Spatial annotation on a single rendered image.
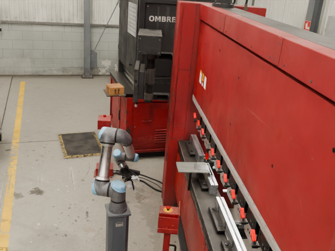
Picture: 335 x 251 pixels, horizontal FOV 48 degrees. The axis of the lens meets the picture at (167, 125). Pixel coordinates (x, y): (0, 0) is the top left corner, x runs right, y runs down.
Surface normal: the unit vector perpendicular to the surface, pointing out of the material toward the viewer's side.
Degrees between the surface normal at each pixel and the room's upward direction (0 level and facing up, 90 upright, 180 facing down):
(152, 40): 90
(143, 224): 0
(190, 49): 90
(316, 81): 90
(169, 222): 90
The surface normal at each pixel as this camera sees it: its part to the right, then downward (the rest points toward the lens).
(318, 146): -0.99, -0.04
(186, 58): 0.11, 0.37
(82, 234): 0.07, -0.93
